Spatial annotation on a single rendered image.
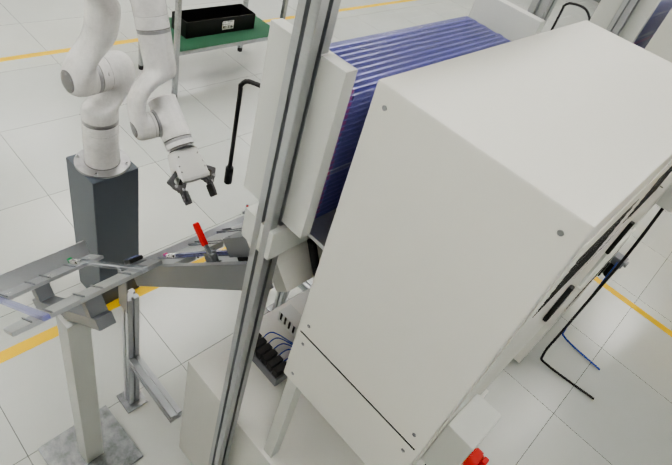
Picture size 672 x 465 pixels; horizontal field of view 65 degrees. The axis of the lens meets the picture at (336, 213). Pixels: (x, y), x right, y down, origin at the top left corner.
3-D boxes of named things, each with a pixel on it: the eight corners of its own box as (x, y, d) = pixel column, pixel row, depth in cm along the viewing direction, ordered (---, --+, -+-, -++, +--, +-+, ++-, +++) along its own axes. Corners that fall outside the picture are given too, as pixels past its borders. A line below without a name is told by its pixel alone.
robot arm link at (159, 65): (117, 36, 136) (141, 147, 151) (175, 27, 144) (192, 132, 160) (105, 31, 142) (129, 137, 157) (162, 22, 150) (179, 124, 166)
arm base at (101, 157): (63, 156, 193) (58, 113, 181) (112, 141, 205) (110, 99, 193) (92, 185, 185) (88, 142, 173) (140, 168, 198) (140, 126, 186)
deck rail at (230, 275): (137, 286, 162) (129, 267, 161) (143, 283, 163) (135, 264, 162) (266, 291, 109) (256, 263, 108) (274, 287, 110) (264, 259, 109)
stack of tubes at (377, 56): (266, 181, 101) (292, 50, 83) (424, 118, 134) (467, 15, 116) (311, 221, 96) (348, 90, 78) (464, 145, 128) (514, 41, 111)
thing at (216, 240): (141, 275, 162) (137, 265, 162) (300, 203, 204) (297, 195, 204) (167, 275, 148) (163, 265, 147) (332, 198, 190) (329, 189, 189)
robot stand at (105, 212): (79, 281, 238) (65, 156, 193) (116, 263, 250) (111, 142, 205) (102, 307, 231) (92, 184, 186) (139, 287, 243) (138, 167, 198)
